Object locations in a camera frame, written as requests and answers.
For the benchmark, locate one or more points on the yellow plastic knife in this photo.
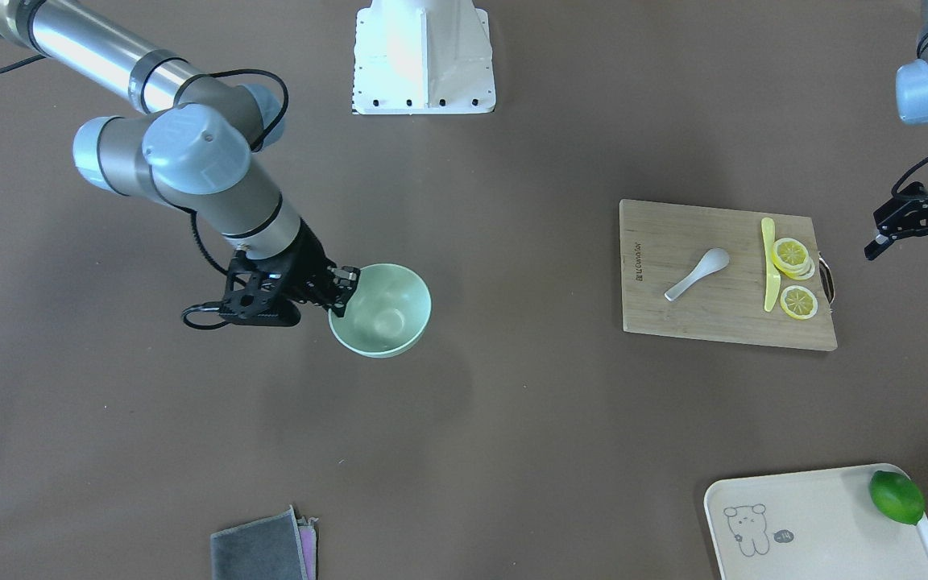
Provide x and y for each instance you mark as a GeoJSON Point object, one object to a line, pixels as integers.
{"type": "Point", "coordinates": [772, 277]}

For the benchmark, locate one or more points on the grey folded cloth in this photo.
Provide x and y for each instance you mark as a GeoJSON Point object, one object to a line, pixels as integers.
{"type": "Point", "coordinates": [283, 546]}

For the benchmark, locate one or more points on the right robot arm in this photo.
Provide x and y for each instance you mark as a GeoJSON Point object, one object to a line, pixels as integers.
{"type": "Point", "coordinates": [192, 148]}

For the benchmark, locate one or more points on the stacked lemon slices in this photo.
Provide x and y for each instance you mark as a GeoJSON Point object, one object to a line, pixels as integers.
{"type": "Point", "coordinates": [791, 258]}

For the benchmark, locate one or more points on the lemon slice near handle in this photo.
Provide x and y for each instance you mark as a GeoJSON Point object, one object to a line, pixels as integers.
{"type": "Point", "coordinates": [799, 302]}

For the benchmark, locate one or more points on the white ceramic spoon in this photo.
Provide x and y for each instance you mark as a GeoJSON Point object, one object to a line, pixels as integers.
{"type": "Point", "coordinates": [713, 260]}

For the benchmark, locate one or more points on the mint green bowl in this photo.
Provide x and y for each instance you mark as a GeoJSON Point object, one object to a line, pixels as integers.
{"type": "Point", "coordinates": [388, 313]}

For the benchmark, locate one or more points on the green lime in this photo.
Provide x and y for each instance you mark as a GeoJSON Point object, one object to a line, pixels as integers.
{"type": "Point", "coordinates": [897, 497]}

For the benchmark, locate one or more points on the cream rabbit tray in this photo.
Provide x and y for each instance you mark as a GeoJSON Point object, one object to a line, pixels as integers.
{"type": "Point", "coordinates": [815, 524]}

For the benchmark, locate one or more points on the white pedestal column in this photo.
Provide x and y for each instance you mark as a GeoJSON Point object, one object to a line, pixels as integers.
{"type": "Point", "coordinates": [423, 58]}

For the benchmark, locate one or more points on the wooden cutting board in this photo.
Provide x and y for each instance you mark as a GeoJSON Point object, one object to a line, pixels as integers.
{"type": "Point", "coordinates": [660, 243]}

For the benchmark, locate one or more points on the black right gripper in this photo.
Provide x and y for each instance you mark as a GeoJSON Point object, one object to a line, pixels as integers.
{"type": "Point", "coordinates": [308, 260]}

